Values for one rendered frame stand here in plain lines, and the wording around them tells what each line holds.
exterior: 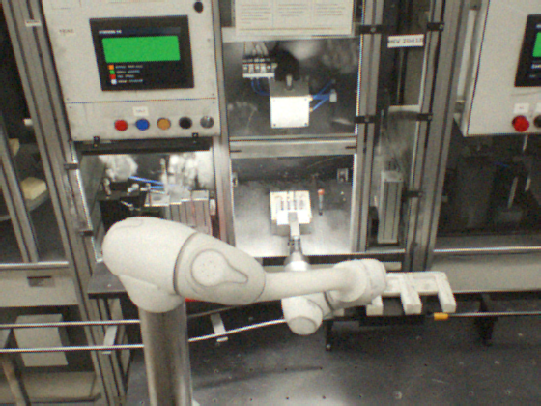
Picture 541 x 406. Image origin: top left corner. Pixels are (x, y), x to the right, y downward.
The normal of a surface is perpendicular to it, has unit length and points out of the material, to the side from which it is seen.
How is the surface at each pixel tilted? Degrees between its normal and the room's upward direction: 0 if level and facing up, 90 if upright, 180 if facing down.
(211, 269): 43
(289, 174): 90
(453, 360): 0
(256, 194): 0
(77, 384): 0
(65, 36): 90
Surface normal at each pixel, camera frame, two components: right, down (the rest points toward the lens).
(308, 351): -0.04, -0.83
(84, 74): 0.01, 0.56
